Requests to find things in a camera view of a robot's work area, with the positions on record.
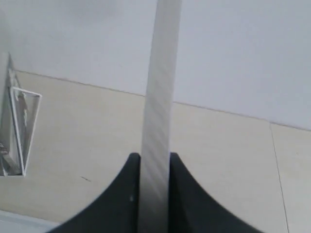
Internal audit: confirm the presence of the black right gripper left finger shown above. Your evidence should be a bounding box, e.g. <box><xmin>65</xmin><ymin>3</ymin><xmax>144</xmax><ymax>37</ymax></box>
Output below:
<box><xmin>50</xmin><ymin>153</ymin><xmax>140</xmax><ymax>233</ymax></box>

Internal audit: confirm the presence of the white plastic tray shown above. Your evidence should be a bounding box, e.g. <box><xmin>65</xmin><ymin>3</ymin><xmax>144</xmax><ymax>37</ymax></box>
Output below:
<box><xmin>0</xmin><ymin>211</ymin><xmax>60</xmax><ymax>233</ymax></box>

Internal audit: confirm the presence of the black grey book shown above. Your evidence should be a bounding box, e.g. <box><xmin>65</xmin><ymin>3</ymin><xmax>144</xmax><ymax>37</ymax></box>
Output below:
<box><xmin>0</xmin><ymin>52</ymin><xmax>27</xmax><ymax>176</ymax></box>

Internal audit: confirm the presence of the blue book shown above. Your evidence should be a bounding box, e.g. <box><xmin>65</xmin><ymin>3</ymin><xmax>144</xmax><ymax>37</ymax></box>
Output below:
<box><xmin>138</xmin><ymin>0</ymin><xmax>182</xmax><ymax>233</ymax></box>

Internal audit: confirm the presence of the white wire book rack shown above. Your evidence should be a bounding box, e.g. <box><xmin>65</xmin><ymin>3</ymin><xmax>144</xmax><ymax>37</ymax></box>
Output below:
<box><xmin>0</xmin><ymin>52</ymin><xmax>42</xmax><ymax>177</ymax></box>

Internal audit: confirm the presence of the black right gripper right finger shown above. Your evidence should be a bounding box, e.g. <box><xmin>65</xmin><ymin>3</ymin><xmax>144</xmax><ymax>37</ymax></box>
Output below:
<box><xmin>168</xmin><ymin>152</ymin><xmax>260</xmax><ymax>233</ymax></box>

